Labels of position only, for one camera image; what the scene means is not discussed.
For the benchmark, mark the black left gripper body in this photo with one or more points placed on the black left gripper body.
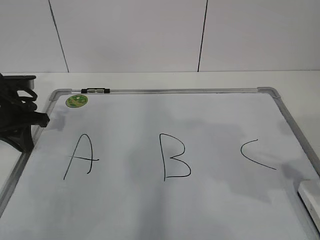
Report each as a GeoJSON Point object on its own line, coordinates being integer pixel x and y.
{"type": "Point", "coordinates": [16, 121]}

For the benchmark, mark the white whiteboard eraser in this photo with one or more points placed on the white whiteboard eraser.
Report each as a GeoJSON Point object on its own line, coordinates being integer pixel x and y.
{"type": "Point", "coordinates": [309, 191]}

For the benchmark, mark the black hanging clip on frame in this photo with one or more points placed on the black hanging clip on frame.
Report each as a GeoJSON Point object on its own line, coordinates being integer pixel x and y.
{"type": "Point", "coordinates": [95, 90]}

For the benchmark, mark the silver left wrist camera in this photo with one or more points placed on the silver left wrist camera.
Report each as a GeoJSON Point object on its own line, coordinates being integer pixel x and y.
{"type": "Point", "coordinates": [19, 81]}

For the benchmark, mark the white magnetic whiteboard, grey frame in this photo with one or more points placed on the white magnetic whiteboard, grey frame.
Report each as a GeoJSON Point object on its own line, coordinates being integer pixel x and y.
{"type": "Point", "coordinates": [177, 166]}

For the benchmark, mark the round green magnet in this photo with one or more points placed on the round green magnet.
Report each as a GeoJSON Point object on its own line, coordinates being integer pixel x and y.
{"type": "Point", "coordinates": [76, 101]}

